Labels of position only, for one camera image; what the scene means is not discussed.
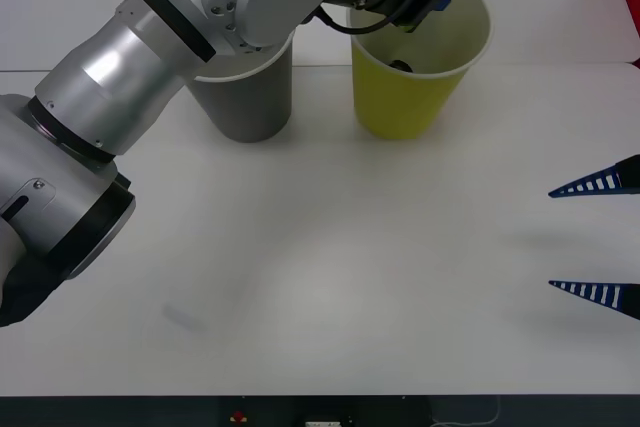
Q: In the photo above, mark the black can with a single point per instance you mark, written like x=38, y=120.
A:
x=401, y=65

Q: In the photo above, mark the yellow-green plastic bin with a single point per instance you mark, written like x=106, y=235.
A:
x=400, y=107

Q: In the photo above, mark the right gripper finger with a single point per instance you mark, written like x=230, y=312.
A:
x=600, y=181
x=600, y=293

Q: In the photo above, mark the red button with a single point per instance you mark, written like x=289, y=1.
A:
x=237, y=417

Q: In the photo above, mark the grey plastic bin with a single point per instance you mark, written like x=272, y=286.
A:
x=250, y=107

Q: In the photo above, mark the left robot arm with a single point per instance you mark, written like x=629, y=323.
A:
x=125, y=77

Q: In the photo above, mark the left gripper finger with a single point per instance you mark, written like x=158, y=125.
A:
x=442, y=3

